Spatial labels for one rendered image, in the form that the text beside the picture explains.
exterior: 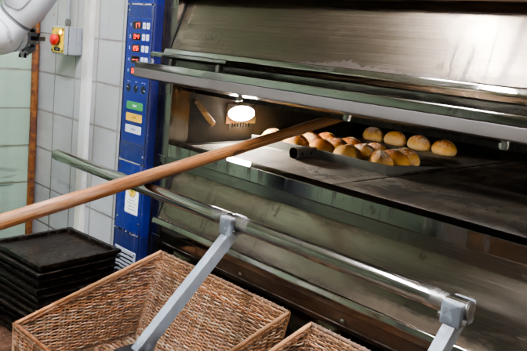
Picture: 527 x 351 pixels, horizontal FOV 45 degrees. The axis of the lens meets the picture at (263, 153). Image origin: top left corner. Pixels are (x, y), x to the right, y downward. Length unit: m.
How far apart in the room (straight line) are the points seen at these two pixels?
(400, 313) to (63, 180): 1.53
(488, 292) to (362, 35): 0.62
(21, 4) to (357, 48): 0.95
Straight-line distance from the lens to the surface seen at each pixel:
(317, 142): 2.00
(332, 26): 1.56
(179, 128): 2.01
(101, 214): 2.35
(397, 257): 1.48
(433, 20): 1.41
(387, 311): 1.47
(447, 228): 1.38
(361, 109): 1.29
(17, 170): 2.78
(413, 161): 1.99
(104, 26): 2.31
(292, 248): 1.13
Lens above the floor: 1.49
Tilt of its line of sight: 9 degrees down
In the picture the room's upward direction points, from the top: 6 degrees clockwise
